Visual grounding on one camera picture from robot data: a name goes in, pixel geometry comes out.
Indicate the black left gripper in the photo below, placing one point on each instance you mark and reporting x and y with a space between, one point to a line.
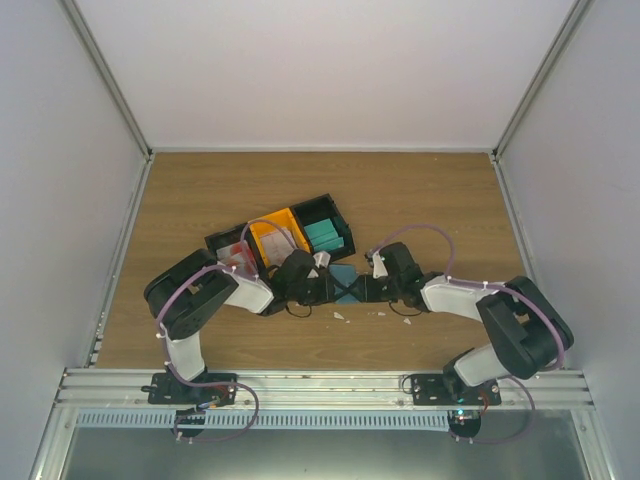
327 293

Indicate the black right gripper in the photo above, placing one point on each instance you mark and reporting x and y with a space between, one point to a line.
365 291

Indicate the teal card holder wallet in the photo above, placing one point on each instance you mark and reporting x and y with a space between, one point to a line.
344 278

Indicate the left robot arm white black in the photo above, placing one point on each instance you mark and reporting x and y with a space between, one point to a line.
186 296

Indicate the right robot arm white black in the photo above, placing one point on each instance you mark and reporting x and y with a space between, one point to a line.
526 334

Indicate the stack of teal cards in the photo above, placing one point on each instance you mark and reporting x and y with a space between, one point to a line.
324 236

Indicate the black bin with teal cards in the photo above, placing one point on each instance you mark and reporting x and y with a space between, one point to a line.
324 207

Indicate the white cards in orange bin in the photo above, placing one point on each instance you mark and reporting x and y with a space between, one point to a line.
277 245

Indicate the red white cards stack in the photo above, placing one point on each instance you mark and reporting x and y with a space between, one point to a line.
238 255

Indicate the black bin with red cards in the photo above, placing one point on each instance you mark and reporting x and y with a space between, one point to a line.
224 238

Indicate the orange plastic bin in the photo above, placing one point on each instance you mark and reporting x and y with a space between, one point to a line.
276 220

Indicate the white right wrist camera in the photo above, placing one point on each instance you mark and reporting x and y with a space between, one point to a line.
376 262

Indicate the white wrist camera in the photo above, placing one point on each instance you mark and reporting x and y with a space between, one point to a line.
376 262
322 260

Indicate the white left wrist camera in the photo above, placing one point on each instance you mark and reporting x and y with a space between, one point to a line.
322 260

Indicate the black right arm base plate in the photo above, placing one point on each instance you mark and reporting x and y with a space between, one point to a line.
437 389

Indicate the grey slotted cable duct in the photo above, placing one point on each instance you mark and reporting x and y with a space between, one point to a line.
269 419

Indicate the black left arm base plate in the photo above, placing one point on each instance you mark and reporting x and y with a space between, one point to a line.
165 389

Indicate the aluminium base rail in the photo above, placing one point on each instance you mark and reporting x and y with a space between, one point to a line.
307 390

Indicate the aluminium frame post left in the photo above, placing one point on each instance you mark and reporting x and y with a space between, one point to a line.
89 43

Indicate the aluminium frame post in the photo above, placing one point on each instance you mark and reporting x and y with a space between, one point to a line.
89 43
566 31

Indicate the aluminium frame post right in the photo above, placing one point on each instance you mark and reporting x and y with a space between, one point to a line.
566 31

